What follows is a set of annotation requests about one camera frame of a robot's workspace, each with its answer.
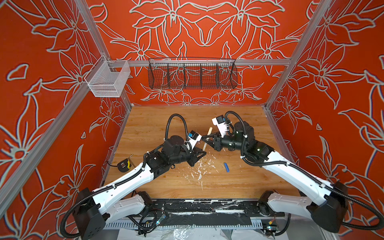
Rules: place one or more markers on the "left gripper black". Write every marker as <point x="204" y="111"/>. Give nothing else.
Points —
<point x="193" y="155"/>

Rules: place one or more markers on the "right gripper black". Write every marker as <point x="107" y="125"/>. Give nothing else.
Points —
<point x="217" y="143"/>

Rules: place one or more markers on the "beige pen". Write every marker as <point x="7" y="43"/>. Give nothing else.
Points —
<point x="209" y="132"/>

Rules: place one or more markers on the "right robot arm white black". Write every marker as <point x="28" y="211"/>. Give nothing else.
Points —
<point x="321" y="202"/>

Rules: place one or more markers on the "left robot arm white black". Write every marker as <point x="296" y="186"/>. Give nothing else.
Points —
<point x="94" y="209"/>

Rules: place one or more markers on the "blue pen cap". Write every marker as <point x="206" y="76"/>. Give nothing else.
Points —
<point x="227" y="167"/>

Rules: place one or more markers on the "yellow black tape measure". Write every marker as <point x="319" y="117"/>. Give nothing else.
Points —
<point x="124" y="166"/>

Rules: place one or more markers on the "white mesh basket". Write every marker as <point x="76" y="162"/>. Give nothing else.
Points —
<point x="107" y="79"/>

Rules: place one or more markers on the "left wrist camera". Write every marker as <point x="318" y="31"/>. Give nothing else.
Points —
<point x="192" y="139"/>

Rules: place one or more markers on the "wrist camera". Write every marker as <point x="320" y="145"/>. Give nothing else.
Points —
<point x="192" y="139"/>
<point x="221" y="124"/>

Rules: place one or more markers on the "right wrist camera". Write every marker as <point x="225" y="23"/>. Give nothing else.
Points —
<point x="221" y="124"/>

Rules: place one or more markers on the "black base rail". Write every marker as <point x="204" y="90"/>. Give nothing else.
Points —
<point x="246" y="207"/>

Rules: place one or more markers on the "black wire basket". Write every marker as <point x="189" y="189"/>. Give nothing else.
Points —
<point x="181" y="73"/>

